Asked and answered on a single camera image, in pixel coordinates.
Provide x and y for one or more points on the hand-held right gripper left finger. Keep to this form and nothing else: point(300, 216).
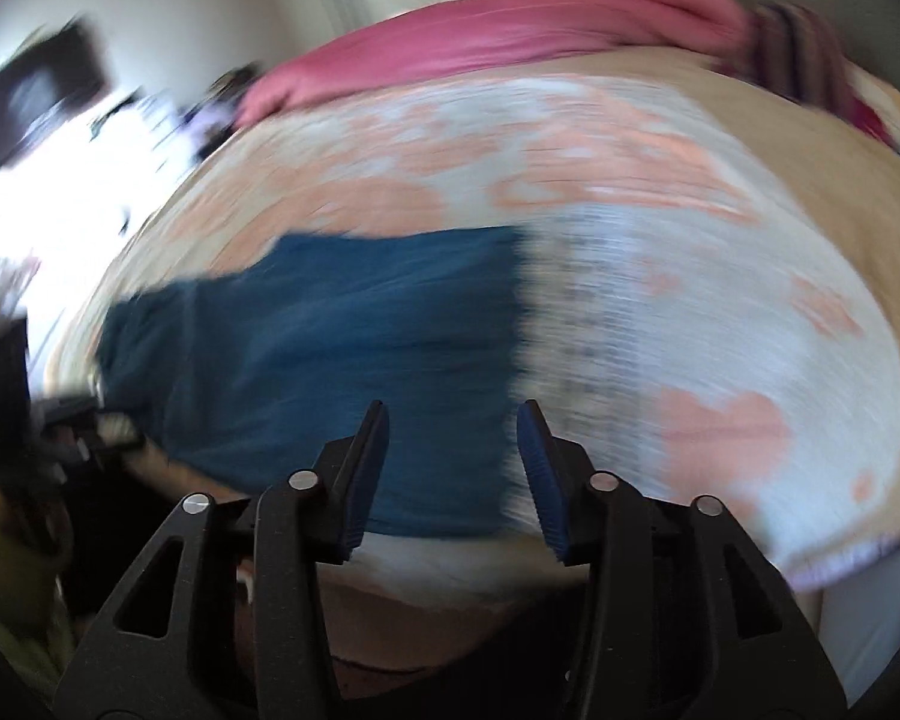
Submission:
point(366, 469)

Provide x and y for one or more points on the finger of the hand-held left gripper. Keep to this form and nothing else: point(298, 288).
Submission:
point(82, 420)

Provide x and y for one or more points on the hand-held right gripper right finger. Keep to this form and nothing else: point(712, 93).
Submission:
point(540, 476)

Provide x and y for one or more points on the blue denim pants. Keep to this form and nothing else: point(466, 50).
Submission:
point(307, 360)

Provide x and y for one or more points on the person's left forearm green sleeve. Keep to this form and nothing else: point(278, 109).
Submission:
point(7, 585)

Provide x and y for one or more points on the peach printed fleece blanket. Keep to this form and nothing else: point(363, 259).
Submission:
point(645, 255)

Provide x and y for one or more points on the pile of clothes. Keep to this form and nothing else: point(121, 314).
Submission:
point(217, 109)

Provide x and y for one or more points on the pink duvet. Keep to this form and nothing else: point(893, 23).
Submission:
point(495, 30)

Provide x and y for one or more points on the striped maroon pillow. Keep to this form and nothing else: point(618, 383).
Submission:
point(787, 49)

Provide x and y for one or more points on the black wall television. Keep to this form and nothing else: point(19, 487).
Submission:
point(37, 97)

